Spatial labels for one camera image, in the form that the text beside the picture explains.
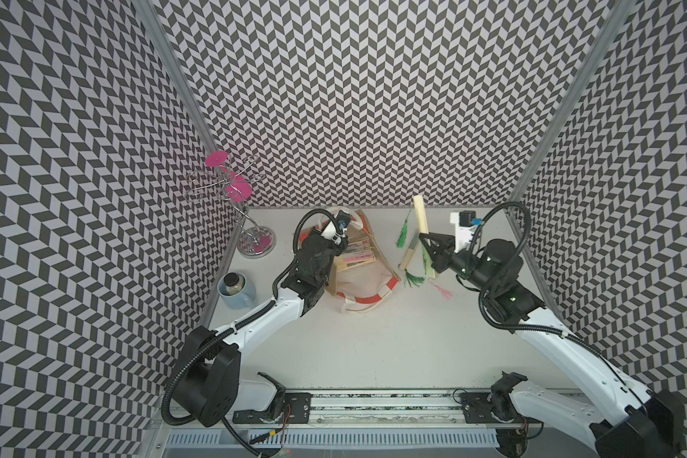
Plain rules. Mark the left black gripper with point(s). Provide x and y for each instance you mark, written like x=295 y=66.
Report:
x=340 y=248

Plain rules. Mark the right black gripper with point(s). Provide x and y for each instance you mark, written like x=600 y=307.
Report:
x=443 y=252

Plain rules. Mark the burlap red striped tote bag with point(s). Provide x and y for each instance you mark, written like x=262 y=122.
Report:
x=362 y=288

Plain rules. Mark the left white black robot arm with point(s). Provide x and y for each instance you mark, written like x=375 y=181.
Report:
x=208 y=381

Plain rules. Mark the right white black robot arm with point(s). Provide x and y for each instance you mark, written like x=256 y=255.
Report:
x=621 y=417

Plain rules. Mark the light blue mug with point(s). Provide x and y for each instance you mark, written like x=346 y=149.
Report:
x=236 y=291

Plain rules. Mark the chrome stand with pink cups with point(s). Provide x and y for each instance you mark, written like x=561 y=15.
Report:
x=221 y=183

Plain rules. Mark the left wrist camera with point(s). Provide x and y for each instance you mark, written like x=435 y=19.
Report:
x=336 y=229

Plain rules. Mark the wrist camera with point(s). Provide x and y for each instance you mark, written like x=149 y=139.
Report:
x=336 y=229
x=465 y=224

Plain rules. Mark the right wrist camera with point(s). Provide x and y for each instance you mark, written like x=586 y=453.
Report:
x=465 y=224

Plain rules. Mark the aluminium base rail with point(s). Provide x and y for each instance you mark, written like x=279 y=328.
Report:
x=339 y=422

